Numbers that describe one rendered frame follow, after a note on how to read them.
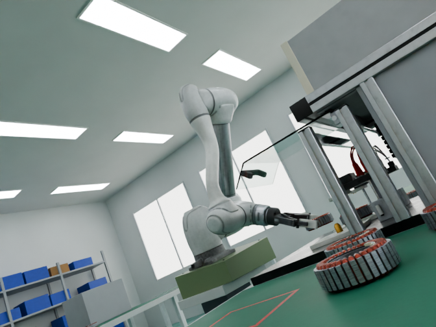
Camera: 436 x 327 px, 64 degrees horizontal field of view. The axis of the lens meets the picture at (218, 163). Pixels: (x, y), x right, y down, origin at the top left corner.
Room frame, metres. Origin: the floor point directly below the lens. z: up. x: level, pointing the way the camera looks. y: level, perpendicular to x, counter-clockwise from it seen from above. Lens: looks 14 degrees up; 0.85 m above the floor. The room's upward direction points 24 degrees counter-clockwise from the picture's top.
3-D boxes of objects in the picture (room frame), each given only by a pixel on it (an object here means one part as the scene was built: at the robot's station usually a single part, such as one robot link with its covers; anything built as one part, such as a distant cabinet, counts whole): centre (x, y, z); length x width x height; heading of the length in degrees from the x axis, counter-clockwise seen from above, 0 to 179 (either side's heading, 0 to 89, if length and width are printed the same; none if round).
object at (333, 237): (1.06, -0.24, 0.78); 0.15 x 0.15 x 0.01; 59
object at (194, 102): (1.52, -0.01, 1.55); 0.14 x 0.13 x 0.18; 133
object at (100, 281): (7.22, 3.36, 1.37); 0.42 x 0.42 x 0.19; 60
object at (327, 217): (1.39, -0.26, 0.83); 0.11 x 0.11 x 0.04
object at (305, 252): (1.16, -0.32, 0.76); 0.64 x 0.47 x 0.02; 149
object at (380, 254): (0.52, -0.12, 0.77); 0.11 x 0.11 x 0.04
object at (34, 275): (6.27, 3.93, 1.89); 0.42 x 0.42 x 0.22; 59
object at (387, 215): (0.98, -0.37, 0.80); 0.07 x 0.05 x 0.06; 149
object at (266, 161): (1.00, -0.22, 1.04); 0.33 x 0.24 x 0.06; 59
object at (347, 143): (1.11, -0.39, 1.03); 0.62 x 0.01 x 0.03; 149
